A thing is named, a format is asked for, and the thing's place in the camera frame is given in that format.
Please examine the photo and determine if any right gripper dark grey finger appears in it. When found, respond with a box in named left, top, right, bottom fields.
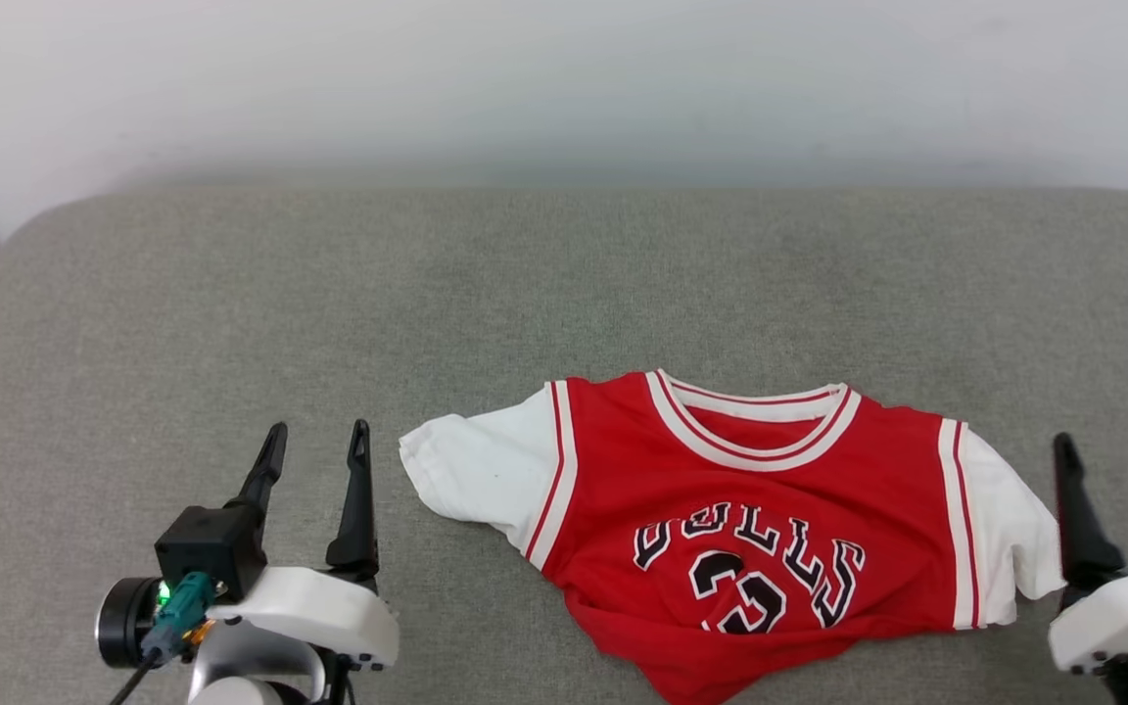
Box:
left=1053, top=433, right=1127, bottom=600

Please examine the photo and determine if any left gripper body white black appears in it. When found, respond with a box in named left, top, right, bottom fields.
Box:
left=96, top=565, right=400, bottom=673

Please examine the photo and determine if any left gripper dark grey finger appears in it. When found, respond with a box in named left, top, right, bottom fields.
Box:
left=226, top=422, right=290, bottom=522
left=325, top=419, right=381, bottom=590

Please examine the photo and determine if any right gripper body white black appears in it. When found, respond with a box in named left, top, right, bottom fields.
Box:
left=1048, top=559, right=1128, bottom=677

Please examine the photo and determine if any red white basketball jersey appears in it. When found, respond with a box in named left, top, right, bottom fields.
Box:
left=398, top=368, right=1067, bottom=705

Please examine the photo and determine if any left teal cable connector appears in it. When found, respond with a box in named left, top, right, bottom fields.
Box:
left=140, top=572, right=218, bottom=669

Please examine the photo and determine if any left thin black cable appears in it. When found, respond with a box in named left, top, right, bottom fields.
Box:
left=108, top=654, right=162, bottom=705

